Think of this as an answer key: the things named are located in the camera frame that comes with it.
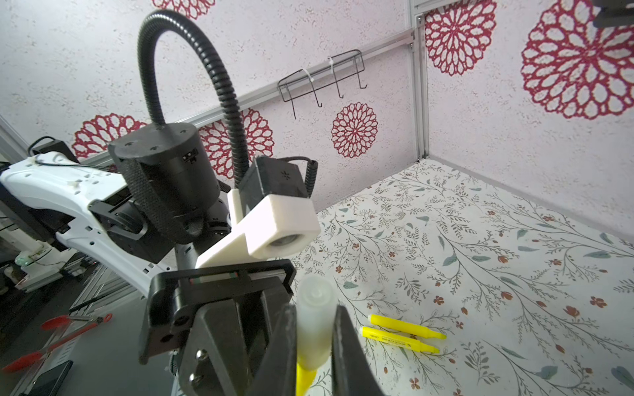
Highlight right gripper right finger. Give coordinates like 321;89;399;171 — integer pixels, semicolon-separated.
331;305;384;396

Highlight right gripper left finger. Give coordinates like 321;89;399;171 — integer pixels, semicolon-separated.
246;304;297;396

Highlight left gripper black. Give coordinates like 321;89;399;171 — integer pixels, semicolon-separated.
139;259;296;395

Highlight yellow highlighter pen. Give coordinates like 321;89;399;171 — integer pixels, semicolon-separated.
368;314;447;340
359;327;440;354
296;360;318;396

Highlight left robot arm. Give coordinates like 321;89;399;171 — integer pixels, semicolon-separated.
1;123;319;395

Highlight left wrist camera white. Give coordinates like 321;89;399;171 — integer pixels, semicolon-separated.
195;156;322;271

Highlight red handled pliers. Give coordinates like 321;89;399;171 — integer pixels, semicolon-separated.
1;313;113;374

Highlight black wire wall rack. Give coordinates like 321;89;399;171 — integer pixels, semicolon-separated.
277;49;368;120

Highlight dark grey wall shelf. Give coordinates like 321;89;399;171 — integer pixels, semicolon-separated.
592;0;634;28

